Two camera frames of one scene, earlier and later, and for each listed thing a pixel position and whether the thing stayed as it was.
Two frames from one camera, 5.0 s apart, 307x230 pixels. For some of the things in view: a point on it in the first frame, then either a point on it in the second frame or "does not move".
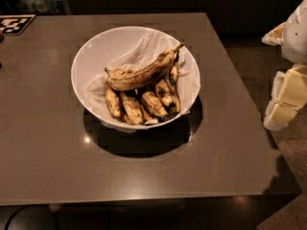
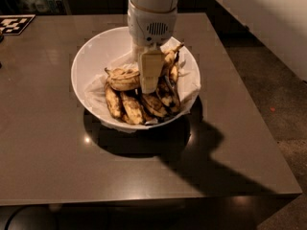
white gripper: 295,35 to 151,25
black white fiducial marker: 14,24 does not move
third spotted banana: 153,104 does not move
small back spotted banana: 174,72 does not move
